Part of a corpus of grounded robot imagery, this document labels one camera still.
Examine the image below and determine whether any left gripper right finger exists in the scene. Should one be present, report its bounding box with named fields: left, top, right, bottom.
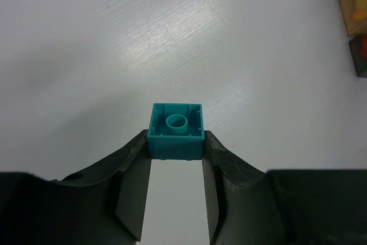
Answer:
left=202, top=131, right=366, bottom=244

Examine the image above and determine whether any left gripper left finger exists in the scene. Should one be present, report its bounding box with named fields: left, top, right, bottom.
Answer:
left=1, top=131, right=151, bottom=244

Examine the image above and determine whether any teal square lego brick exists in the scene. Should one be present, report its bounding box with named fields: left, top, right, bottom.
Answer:
left=147, top=103, right=205, bottom=161

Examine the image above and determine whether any curved light orange lego piece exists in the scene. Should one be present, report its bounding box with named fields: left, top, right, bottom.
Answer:
left=352, top=10, right=367, bottom=21

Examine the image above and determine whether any yellow lego plate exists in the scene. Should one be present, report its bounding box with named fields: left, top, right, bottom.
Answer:
left=355, top=0, right=367, bottom=12

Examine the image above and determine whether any grey clear plastic container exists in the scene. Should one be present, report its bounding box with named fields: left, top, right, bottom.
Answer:
left=349, top=34, right=366, bottom=78

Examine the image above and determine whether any amber tinted plastic container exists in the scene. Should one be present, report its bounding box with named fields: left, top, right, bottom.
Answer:
left=339, top=0, right=366, bottom=36

